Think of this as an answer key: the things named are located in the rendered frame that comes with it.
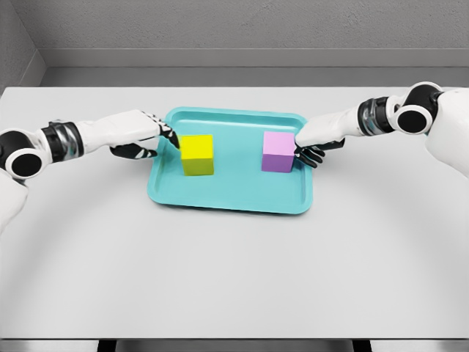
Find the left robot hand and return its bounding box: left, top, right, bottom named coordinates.
left=108, top=109, right=181, bottom=160

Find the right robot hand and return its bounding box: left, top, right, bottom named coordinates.
left=292, top=114, right=347, bottom=169

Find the pink cube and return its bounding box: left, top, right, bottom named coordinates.
left=261, top=131, right=296, bottom=174

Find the yellow cube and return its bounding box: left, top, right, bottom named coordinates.
left=180, top=133, right=215, bottom=177

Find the teal plastic tray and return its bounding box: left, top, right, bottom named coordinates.
left=146, top=106, right=314, bottom=216

